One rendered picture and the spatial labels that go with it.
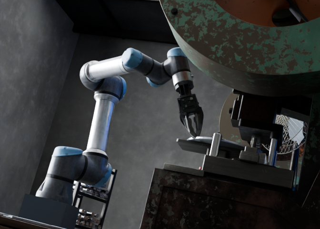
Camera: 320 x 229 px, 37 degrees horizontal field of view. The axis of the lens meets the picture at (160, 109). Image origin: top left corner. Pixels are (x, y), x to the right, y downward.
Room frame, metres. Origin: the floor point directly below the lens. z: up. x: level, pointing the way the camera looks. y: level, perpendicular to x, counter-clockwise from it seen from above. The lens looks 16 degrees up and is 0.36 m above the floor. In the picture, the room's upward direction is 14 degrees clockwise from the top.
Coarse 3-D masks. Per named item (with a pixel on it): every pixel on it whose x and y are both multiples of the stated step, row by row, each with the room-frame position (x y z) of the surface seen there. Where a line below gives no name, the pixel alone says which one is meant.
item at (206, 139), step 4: (192, 140) 1.77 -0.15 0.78; (200, 140) 1.74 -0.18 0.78; (204, 140) 1.73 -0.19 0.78; (208, 140) 1.71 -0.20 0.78; (224, 140) 1.67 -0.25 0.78; (228, 140) 1.67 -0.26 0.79; (220, 144) 1.72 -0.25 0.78; (224, 144) 1.71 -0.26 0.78; (228, 144) 1.70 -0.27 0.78; (232, 144) 1.68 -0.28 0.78; (236, 144) 1.67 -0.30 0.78; (240, 144) 1.67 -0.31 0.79; (236, 148) 1.72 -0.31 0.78; (240, 148) 1.71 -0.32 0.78; (244, 148) 1.69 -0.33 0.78
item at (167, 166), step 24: (168, 168) 1.59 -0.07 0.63; (192, 168) 1.57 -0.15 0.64; (168, 192) 1.60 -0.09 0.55; (192, 192) 1.57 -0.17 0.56; (216, 192) 1.55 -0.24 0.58; (240, 192) 1.52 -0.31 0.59; (264, 192) 1.50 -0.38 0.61; (312, 192) 1.46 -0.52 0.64; (144, 216) 1.61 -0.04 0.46; (168, 216) 1.59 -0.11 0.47; (192, 216) 1.56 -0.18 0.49; (216, 216) 1.54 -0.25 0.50; (240, 216) 1.53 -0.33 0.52; (264, 216) 1.50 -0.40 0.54; (288, 216) 1.48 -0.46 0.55; (312, 216) 1.46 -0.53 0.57
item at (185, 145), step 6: (180, 144) 1.83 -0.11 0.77; (186, 144) 1.81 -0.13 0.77; (192, 144) 1.78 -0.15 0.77; (198, 144) 1.77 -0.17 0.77; (204, 144) 1.76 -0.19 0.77; (210, 144) 1.76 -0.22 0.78; (186, 150) 1.92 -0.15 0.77; (192, 150) 1.89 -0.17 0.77; (198, 150) 1.87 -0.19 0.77; (204, 150) 1.84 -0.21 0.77; (222, 150) 1.76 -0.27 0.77; (228, 150) 1.74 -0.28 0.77; (234, 150) 1.73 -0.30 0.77; (240, 150) 1.73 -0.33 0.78; (222, 156) 1.76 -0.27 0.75; (228, 156) 1.80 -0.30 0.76; (234, 156) 1.81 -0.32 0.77
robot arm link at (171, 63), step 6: (174, 48) 1.73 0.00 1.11; (168, 54) 1.75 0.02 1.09; (174, 54) 1.72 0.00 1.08; (180, 54) 1.72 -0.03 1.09; (168, 60) 1.75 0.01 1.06; (174, 60) 1.72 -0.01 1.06; (180, 60) 1.72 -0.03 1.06; (186, 60) 1.73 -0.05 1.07; (168, 66) 1.75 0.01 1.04; (174, 66) 1.72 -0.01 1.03; (180, 66) 1.71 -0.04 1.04; (186, 66) 1.72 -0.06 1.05; (168, 72) 1.77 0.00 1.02; (174, 72) 1.73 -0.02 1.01
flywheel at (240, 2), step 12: (216, 0) 1.45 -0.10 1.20; (228, 0) 1.44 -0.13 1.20; (240, 0) 1.43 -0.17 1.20; (252, 0) 1.42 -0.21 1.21; (264, 0) 1.41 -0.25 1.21; (276, 0) 1.39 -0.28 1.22; (300, 0) 1.37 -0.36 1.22; (312, 0) 1.36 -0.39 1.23; (228, 12) 1.44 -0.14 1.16; (240, 12) 1.43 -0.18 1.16; (252, 12) 1.41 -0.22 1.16; (264, 12) 1.40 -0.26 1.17; (312, 12) 1.36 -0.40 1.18; (264, 24) 1.40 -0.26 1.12
